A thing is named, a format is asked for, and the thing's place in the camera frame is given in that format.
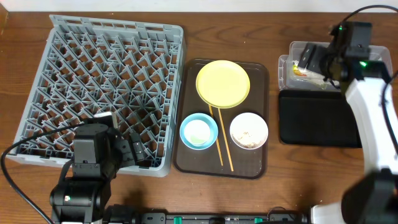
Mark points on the clear plastic waste bin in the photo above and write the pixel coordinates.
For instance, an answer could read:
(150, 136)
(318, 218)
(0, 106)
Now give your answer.
(286, 76)

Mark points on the right wooden chopstick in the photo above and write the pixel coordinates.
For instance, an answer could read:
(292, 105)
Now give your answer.
(225, 140)

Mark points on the dark brown serving tray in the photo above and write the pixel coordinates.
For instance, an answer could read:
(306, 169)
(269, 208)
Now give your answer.
(248, 164)

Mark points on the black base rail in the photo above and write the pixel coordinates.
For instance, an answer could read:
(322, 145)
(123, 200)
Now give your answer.
(217, 218)

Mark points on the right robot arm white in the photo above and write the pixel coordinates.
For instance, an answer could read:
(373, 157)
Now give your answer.
(366, 85)

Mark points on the wooden chopstick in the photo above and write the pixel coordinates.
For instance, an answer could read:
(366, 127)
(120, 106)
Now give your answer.
(225, 140)
(217, 141)

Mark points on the white paper waste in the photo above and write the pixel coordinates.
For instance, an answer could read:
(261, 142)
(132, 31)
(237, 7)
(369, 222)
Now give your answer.
(303, 74)

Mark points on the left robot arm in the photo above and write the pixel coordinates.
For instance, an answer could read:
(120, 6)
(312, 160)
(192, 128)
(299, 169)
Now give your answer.
(84, 186)

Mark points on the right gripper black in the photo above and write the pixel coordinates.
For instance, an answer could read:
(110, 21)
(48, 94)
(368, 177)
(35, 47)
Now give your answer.
(317, 54)

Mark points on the yellow round plate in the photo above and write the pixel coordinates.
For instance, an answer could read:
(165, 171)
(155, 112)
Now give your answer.
(223, 84)

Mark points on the left wooden chopstick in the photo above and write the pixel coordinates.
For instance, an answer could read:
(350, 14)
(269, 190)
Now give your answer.
(217, 141)

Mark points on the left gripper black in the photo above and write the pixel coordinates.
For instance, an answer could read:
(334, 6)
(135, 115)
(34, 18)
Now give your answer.
(127, 150)

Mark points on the black rectangular tray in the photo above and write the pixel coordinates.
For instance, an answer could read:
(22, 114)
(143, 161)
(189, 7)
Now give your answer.
(317, 118)

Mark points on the light blue bowl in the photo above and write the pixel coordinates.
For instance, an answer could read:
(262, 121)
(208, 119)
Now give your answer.
(198, 131)

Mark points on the grey plastic dish rack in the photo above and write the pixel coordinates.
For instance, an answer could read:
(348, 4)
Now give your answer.
(91, 66)

